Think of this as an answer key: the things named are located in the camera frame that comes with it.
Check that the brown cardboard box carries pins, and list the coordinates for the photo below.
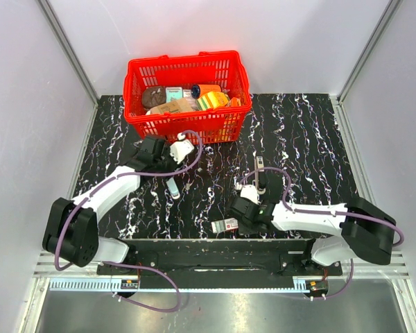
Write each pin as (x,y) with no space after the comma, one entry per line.
(173,107)

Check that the teal card box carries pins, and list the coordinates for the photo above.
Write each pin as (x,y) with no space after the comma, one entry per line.
(173,93)

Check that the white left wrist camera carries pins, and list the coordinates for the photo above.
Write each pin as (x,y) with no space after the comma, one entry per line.
(180,149)

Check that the aluminium ruler rail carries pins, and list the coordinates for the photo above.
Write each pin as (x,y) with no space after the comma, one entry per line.
(199,282)

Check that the red plastic shopping basket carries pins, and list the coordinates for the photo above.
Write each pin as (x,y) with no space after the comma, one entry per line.
(223,68)

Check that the brown round cookie pack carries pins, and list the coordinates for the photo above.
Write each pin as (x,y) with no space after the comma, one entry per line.
(153,96)

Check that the yellow green striped box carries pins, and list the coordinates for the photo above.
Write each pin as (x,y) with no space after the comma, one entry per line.
(212,100)

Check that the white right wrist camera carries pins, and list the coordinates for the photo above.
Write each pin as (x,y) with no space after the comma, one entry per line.
(249,192)

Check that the red white staple box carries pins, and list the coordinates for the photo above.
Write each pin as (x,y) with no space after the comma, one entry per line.
(224,225)

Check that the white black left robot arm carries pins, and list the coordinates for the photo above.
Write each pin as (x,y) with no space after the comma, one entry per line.
(71,232)

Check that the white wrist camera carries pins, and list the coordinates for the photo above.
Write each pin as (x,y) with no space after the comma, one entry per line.
(180,149)
(249,192)

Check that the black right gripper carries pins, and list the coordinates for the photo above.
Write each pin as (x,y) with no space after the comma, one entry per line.
(245,230)

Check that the white silver staple remover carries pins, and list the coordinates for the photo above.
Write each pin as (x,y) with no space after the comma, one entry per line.
(173,188)

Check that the orange blue cylinder can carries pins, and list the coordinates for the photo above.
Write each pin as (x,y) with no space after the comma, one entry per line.
(199,90)

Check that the orange snack packet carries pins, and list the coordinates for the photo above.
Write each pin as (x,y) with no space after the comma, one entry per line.
(234,102)

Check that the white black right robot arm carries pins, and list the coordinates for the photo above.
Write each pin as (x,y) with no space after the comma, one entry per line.
(357,229)

